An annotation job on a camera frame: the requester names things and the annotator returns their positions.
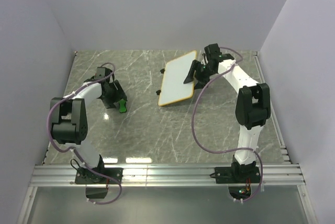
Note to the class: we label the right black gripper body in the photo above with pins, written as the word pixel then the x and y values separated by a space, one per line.
pixel 202 74

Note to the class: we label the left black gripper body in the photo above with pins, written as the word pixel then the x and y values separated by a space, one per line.
pixel 115 93

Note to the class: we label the green whiteboard eraser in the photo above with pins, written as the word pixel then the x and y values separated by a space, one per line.
pixel 122 106

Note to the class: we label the orange framed whiteboard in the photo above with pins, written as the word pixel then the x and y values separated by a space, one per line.
pixel 173 89

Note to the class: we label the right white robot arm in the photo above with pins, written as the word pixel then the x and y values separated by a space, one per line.
pixel 253 105

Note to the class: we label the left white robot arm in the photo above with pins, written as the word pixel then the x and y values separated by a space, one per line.
pixel 67 123

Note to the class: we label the black whiteboard stand feet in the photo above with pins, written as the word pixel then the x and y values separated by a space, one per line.
pixel 158 92

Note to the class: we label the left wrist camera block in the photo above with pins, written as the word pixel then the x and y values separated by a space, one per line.
pixel 103 74

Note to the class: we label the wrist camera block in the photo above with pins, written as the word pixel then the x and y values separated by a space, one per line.
pixel 103 74
pixel 212 52

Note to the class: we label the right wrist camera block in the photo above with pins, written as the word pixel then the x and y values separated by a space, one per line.
pixel 212 52

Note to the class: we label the aluminium mounting rail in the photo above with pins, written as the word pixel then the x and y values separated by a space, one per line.
pixel 161 175

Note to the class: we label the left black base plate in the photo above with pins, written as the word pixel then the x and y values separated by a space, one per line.
pixel 111 176

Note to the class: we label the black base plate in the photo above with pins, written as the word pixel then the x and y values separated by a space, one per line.
pixel 235 175
pixel 111 176

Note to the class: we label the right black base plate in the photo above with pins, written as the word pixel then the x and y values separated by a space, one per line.
pixel 235 175

